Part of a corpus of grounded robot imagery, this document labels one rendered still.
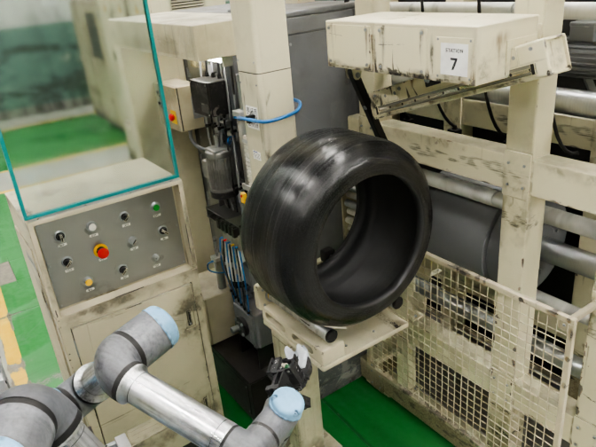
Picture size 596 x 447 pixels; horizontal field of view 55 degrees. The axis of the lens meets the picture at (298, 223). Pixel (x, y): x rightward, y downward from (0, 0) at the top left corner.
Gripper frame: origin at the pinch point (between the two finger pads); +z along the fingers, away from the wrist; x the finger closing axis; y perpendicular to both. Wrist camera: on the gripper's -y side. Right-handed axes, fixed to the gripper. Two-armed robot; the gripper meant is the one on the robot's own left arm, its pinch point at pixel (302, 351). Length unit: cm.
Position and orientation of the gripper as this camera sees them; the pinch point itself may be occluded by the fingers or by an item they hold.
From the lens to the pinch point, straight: 160.6
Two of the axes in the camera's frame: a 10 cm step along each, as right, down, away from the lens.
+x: -8.7, 2.6, 4.2
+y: -4.4, -8.0, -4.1
